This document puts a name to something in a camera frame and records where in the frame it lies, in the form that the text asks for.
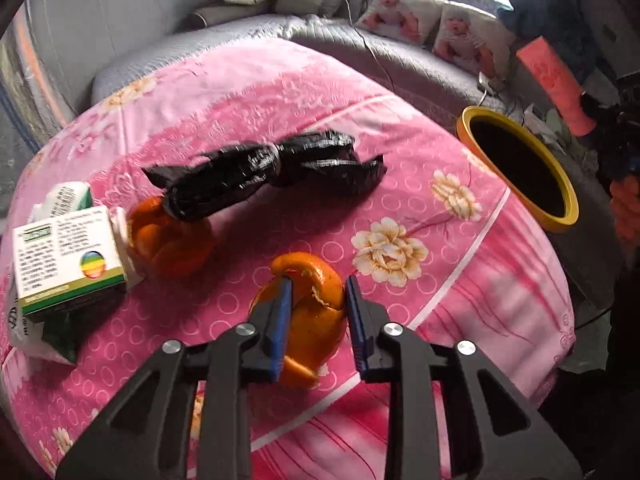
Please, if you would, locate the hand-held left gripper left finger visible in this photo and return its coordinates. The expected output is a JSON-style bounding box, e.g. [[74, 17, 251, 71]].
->
[[55, 277, 296, 480]]

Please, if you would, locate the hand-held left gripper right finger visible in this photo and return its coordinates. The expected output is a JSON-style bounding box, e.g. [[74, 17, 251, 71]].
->
[[345, 275, 583, 480]]

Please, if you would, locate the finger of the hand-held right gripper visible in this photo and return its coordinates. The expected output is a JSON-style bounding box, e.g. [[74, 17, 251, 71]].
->
[[577, 91, 610, 128]]

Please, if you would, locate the large orange peel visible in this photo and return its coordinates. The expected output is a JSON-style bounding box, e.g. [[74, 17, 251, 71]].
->
[[250, 251, 348, 391]]

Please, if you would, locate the pink textured foam sleeve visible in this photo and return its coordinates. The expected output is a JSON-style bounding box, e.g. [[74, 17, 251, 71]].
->
[[516, 36, 597, 137]]

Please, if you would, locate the black bin with yellow rim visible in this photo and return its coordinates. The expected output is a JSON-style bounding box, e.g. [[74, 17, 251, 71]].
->
[[455, 106, 580, 233]]

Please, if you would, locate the person's right hand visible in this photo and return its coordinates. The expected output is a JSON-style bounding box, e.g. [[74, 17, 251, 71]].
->
[[609, 177, 640, 250]]

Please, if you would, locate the light green cloth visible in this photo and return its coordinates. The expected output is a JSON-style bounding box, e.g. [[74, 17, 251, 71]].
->
[[545, 107, 576, 157]]

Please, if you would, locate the white crumpled tissue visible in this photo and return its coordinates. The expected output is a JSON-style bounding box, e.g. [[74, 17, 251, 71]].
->
[[520, 106, 563, 148]]

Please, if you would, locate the dark blue curtain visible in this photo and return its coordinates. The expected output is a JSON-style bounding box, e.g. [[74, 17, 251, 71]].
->
[[497, 0, 598, 83]]

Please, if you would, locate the baby print pillow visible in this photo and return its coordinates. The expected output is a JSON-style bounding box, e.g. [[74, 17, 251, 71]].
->
[[356, 0, 443, 46], [432, 2, 516, 78]]

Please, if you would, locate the black plastic bag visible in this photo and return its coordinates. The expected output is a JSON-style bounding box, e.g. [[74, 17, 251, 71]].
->
[[141, 129, 388, 222]]

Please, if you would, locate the grey quilted sofa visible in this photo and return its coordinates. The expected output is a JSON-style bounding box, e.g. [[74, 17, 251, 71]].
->
[[92, 0, 616, 306]]

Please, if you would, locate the pink floral tablecloth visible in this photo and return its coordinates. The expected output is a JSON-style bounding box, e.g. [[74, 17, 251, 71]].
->
[[0, 37, 576, 478]]

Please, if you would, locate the white green medicine box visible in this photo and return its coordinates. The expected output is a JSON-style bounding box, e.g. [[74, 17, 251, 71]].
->
[[12, 205, 128, 323]]

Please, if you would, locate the grey bolster pillow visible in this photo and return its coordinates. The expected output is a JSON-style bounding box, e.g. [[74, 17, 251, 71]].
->
[[186, 2, 276, 31]]

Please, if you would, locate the striped cloth covered wardrobe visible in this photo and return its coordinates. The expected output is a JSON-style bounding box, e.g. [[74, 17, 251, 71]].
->
[[0, 10, 76, 158]]

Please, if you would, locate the white cable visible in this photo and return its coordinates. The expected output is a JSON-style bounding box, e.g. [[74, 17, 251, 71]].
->
[[340, 0, 396, 88]]

